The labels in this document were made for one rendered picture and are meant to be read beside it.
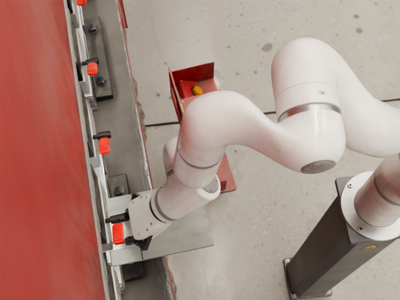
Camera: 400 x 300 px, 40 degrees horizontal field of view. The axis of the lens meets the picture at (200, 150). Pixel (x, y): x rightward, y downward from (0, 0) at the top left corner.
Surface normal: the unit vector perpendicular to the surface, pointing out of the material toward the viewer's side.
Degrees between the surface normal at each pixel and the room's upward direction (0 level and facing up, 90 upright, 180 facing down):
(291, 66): 31
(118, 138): 0
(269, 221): 0
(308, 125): 14
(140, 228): 48
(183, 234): 0
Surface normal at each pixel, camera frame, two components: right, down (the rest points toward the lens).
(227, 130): -0.27, 0.60
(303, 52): -0.16, -0.47
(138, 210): -0.74, -0.12
